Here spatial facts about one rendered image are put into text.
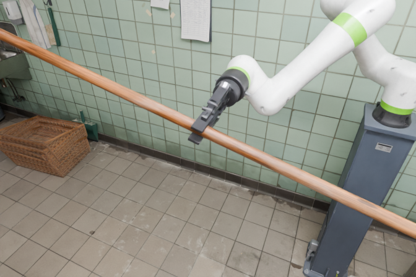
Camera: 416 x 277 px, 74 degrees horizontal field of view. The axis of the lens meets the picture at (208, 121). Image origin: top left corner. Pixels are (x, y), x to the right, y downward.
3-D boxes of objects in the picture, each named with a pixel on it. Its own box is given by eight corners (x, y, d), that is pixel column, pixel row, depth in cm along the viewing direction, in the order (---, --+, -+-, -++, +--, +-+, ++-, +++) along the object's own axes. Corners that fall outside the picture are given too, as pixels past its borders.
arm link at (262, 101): (323, 24, 95) (337, 20, 84) (343, 50, 97) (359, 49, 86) (242, 95, 101) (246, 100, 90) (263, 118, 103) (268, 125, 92)
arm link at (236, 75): (215, 87, 91) (222, 62, 85) (248, 101, 89) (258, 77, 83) (208, 96, 86) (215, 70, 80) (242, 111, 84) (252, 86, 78)
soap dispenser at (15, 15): (25, 23, 256) (17, 0, 245) (16, 26, 250) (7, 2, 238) (18, 22, 259) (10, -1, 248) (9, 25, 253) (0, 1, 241)
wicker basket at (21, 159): (57, 184, 250) (47, 161, 235) (9, 170, 264) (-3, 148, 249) (91, 151, 289) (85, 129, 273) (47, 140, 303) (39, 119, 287)
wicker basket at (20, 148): (53, 175, 242) (43, 151, 227) (2, 162, 256) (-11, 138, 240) (88, 142, 281) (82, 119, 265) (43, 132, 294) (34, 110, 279)
